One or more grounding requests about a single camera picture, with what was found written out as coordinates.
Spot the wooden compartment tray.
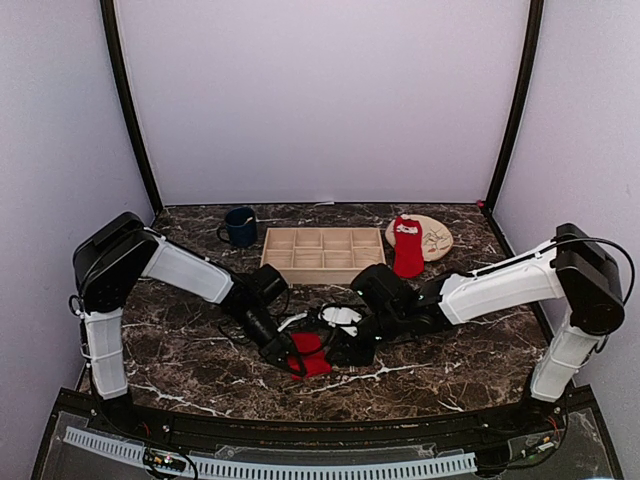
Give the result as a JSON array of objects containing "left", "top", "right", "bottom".
[{"left": 261, "top": 227, "right": 386, "bottom": 285}]

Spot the white slotted cable duct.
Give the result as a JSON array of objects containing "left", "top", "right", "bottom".
[{"left": 62, "top": 427, "right": 478, "bottom": 479}]

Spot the plain red sock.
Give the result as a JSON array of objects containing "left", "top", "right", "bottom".
[{"left": 291, "top": 332, "right": 332, "bottom": 378}]

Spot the black right corner post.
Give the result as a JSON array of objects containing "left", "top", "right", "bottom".
[{"left": 483, "top": 0, "right": 546, "bottom": 216}]

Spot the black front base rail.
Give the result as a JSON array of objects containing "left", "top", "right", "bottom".
[{"left": 54, "top": 387, "right": 601, "bottom": 454}]

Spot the black left corner post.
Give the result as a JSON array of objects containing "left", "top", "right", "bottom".
[{"left": 99, "top": 0, "right": 164, "bottom": 216}]

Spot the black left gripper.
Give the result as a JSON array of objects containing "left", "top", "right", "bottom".
[{"left": 229, "top": 305, "right": 306, "bottom": 377}]

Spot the round beige decorated plate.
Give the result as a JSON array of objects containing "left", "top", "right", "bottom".
[{"left": 402, "top": 214, "right": 454, "bottom": 263}]

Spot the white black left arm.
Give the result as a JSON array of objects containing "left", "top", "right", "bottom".
[{"left": 68, "top": 212, "right": 307, "bottom": 436}]

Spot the red santa sock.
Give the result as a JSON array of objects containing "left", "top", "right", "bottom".
[{"left": 393, "top": 215, "right": 424, "bottom": 279}]

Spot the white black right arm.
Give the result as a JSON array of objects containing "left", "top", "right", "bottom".
[{"left": 326, "top": 223, "right": 632, "bottom": 434}]

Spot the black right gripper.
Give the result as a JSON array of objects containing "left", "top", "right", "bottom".
[{"left": 324, "top": 305, "right": 406, "bottom": 366}]

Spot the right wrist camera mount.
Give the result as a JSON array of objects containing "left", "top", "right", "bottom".
[{"left": 318, "top": 306, "right": 363, "bottom": 336}]

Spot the black corner post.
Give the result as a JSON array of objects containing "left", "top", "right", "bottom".
[
  {"left": 483, "top": 0, "right": 546, "bottom": 216},
  {"left": 99, "top": 0, "right": 164, "bottom": 216}
]

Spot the dark blue mug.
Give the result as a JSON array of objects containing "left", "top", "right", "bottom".
[{"left": 216, "top": 206, "right": 258, "bottom": 248}]

